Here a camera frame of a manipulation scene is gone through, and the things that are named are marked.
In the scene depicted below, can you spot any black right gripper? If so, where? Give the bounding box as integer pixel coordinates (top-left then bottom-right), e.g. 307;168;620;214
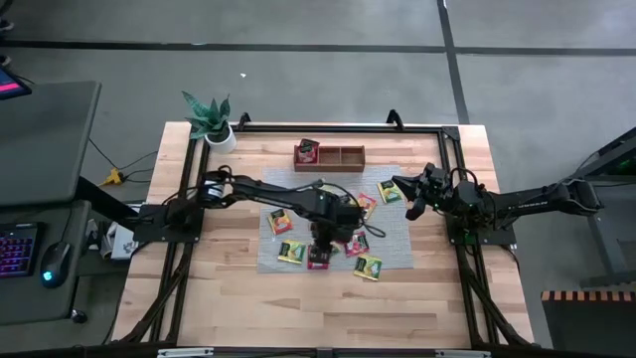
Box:
392;163;452;213

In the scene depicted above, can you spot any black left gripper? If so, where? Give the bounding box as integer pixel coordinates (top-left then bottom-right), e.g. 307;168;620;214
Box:
310;193;367;258

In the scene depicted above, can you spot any red tea bag packet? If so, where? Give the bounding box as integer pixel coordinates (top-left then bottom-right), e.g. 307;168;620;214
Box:
306;244;331;271
295;138;321;165
344;231;371;259

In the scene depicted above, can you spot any grey woven placemat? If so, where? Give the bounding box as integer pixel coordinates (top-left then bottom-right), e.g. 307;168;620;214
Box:
256;165;414;274

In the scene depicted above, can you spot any wooden three-compartment box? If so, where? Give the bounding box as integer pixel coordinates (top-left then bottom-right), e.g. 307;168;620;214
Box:
292;140;367;174

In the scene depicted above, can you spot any snake plant in white pot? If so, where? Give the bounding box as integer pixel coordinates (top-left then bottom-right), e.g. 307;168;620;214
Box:
181;90;239;155

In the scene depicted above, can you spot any black metal stand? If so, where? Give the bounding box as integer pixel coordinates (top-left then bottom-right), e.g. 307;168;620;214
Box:
548;126;636;289

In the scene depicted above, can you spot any white box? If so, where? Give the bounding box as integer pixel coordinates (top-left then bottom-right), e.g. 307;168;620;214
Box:
101;221;139;263

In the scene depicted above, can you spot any yellow power plug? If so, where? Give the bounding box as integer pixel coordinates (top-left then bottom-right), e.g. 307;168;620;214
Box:
98;167;125;188

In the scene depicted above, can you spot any black desk leg beam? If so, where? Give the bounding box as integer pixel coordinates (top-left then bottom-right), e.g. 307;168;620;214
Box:
74;176;143;230

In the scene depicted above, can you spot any orange black striped box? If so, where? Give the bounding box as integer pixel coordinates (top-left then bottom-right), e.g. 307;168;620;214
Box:
540;289;636;358

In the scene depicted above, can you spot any black computer mouse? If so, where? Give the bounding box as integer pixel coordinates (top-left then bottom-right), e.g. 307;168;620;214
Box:
39;241;73;290

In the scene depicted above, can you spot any dark grey desk top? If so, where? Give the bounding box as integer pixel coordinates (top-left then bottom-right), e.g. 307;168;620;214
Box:
0;81;103;208

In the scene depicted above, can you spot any dark desk with keyboard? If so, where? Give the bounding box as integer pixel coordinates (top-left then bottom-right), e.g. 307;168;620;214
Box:
0;200;93;327

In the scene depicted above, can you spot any backlit computer keyboard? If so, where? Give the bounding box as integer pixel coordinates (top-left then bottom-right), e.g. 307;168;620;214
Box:
0;222;42;278

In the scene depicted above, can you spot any screen with pink stripe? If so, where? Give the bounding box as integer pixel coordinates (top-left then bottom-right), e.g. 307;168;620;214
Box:
0;64;33;101

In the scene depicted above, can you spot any silver metal bracket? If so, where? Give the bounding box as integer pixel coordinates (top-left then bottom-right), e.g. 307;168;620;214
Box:
435;349;492;358
157;347;215;358

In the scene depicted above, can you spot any black floor cable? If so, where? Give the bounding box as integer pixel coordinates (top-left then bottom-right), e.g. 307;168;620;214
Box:
87;137;160;185

